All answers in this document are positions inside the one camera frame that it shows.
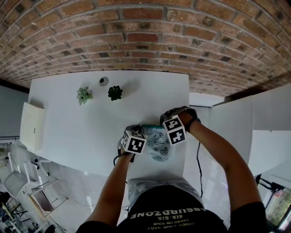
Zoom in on grey partition panel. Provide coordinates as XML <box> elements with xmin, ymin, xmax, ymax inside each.
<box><xmin>0</xmin><ymin>85</ymin><xmax>30</xmax><ymax>138</ymax></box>

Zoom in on black printed t-shirt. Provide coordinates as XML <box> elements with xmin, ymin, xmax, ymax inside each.
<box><xmin>76</xmin><ymin>184</ymin><xmax>268</xmax><ymax>233</ymax></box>

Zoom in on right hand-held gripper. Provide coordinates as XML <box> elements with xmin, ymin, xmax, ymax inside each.
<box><xmin>159</xmin><ymin>106</ymin><xmax>190</xmax><ymax>147</ymax></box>

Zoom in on white office chair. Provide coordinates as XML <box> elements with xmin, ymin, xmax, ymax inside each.
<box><xmin>3</xmin><ymin>151</ymin><xmax>52</xmax><ymax>199</ymax></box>

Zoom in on light blue jeans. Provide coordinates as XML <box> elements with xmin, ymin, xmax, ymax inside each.
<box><xmin>127</xmin><ymin>177</ymin><xmax>204</xmax><ymax>215</ymax></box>

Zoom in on dark green potted plant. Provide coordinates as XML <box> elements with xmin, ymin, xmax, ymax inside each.
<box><xmin>107</xmin><ymin>85</ymin><xmax>124</xmax><ymax>101</ymax></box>

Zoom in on cream flat box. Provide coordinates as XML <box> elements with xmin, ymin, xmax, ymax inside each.
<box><xmin>20</xmin><ymin>98</ymin><xmax>46</xmax><ymax>153</ymax></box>

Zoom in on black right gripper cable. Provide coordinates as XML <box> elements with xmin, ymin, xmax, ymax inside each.
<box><xmin>196</xmin><ymin>142</ymin><xmax>204</xmax><ymax>198</ymax></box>

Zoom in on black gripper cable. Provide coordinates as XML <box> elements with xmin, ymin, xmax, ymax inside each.
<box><xmin>196</xmin><ymin>142</ymin><xmax>204</xmax><ymax>198</ymax></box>
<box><xmin>113</xmin><ymin>141</ymin><xmax>135</xmax><ymax>167</ymax></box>

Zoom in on person's right forearm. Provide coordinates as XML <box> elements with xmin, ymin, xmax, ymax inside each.
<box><xmin>179</xmin><ymin>111</ymin><xmax>259</xmax><ymax>214</ymax></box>

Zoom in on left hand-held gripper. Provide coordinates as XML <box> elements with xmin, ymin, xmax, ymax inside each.
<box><xmin>118</xmin><ymin>124</ymin><xmax>148</xmax><ymax>155</ymax></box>

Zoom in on black hand strap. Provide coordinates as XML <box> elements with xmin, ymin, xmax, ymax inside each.
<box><xmin>176</xmin><ymin>106</ymin><xmax>202</xmax><ymax>133</ymax></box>

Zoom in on light blue printed zipper pouch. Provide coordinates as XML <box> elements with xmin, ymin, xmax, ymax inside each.
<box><xmin>141</xmin><ymin>124</ymin><xmax>171</xmax><ymax>163</ymax></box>

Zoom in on wooden frame stand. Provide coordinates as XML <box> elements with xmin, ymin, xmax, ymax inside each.
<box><xmin>27</xmin><ymin>179</ymin><xmax>69</xmax><ymax>219</ymax></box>

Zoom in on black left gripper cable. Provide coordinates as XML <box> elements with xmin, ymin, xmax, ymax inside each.
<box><xmin>113</xmin><ymin>141</ymin><xmax>135</xmax><ymax>167</ymax></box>

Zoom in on pale green potted plant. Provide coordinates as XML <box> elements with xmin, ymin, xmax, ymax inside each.
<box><xmin>76</xmin><ymin>86</ymin><xmax>94</xmax><ymax>106</ymax></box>

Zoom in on white shelf cabinet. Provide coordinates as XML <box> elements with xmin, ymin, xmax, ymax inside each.
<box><xmin>211</xmin><ymin>83</ymin><xmax>291</xmax><ymax>177</ymax></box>

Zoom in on person's left forearm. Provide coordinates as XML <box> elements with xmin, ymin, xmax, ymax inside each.
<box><xmin>87</xmin><ymin>152</ymin><xmax>137</xmax><ymax>226</ymax></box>

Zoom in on black metal rack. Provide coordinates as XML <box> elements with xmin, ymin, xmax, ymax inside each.
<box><xmin>255</xmin><ymin>173</ymin><xmax>291</xmax><ymax>231</ymax></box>

